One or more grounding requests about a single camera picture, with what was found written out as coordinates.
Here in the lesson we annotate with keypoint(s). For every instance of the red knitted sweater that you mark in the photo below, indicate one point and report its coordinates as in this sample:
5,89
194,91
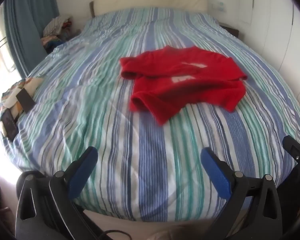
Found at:
180,80

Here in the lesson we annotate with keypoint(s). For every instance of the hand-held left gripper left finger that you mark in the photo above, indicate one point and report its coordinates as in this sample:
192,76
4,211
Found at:
83,170

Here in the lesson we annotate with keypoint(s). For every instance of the black flat case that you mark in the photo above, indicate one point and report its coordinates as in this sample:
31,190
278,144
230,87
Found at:
11,125

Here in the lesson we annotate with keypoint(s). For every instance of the blue curtain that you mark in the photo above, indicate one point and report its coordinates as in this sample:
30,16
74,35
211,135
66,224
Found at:
27,27

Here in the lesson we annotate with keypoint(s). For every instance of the patterned cloth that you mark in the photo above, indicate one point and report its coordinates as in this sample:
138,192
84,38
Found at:
12,97

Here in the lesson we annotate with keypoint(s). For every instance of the wall socket panel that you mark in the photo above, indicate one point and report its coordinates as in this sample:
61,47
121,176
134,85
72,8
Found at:
218,6

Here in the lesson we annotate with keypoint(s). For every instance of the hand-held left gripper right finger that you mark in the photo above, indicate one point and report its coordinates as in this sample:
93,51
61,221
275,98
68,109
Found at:
216,171

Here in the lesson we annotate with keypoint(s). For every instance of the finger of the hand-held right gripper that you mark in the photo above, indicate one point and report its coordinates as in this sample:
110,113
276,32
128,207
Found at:
296,148

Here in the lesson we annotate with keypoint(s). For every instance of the cream padded headboard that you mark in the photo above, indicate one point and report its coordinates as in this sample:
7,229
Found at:
150,1

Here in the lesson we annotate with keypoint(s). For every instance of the striped bed cover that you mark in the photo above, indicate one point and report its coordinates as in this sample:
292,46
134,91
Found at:
110,120

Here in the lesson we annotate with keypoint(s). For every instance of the black wallet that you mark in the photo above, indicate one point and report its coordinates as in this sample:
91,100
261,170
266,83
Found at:
26,100

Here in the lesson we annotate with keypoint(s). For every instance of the dark wooden nightstand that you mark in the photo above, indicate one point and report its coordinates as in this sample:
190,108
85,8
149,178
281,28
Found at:
231,30

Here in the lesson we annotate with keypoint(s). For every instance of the white wardrobe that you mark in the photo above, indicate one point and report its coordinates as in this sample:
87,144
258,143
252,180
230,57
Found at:
275,30

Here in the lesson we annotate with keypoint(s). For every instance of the pile of clothes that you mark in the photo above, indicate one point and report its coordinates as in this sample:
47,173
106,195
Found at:
56,31

